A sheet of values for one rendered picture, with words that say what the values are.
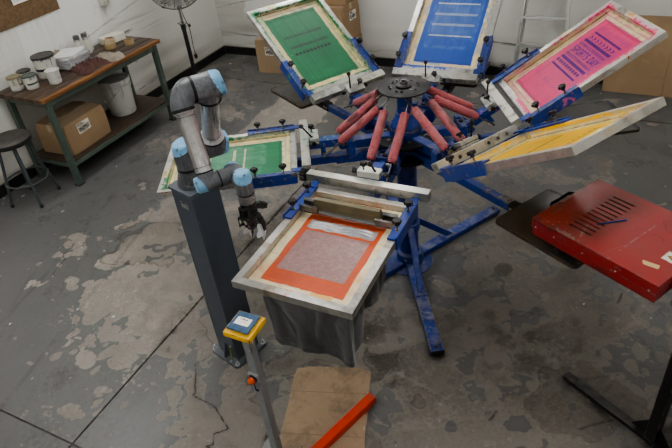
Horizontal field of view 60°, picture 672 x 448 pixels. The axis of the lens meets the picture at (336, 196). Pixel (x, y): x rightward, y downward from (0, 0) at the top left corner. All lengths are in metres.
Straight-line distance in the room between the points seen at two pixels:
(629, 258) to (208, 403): 2.27
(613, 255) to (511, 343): 1.25
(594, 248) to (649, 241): 0.22
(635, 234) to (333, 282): 1.26
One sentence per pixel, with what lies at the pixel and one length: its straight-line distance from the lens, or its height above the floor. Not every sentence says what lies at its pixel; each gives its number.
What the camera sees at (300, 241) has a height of 0.96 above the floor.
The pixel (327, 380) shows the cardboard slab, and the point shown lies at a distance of 3.39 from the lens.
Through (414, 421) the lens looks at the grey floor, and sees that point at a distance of 3.24.
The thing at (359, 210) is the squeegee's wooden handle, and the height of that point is 1.05.
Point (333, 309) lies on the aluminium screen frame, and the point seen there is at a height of 0.99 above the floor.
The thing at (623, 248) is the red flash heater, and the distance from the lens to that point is 2.57.
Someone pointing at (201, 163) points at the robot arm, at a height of 1.48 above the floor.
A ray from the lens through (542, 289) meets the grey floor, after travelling 3.95.
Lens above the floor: 2.67
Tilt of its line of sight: 34 degrees down
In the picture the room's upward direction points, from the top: 7 degrees counter-clockwise
